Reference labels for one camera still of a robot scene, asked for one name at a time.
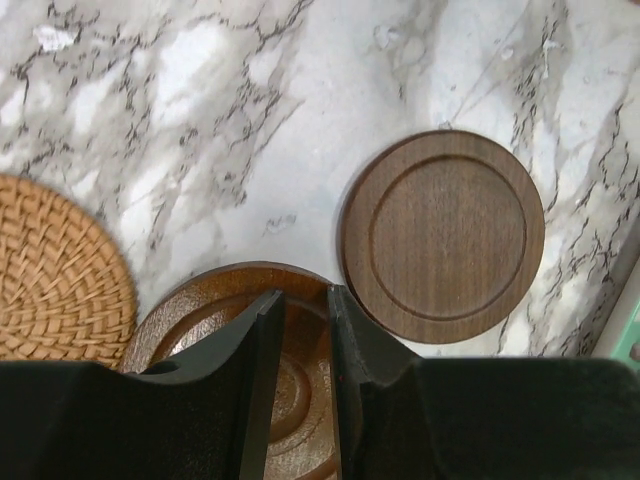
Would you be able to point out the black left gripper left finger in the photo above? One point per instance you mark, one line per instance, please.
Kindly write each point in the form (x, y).
(203, 413)

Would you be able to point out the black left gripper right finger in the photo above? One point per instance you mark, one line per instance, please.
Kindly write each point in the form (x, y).
(398, 415)

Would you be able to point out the ringed brown wooden coaster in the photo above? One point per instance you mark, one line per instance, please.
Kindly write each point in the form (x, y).
(302, 444)

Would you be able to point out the dark wooden coaster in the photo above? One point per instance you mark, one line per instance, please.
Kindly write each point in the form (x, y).
(441, 236)

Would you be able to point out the woven coaster near base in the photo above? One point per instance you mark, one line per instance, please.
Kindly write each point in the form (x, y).
(66, 290)

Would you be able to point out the green floral tray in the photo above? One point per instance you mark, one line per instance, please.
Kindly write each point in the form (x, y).
(619, 339)

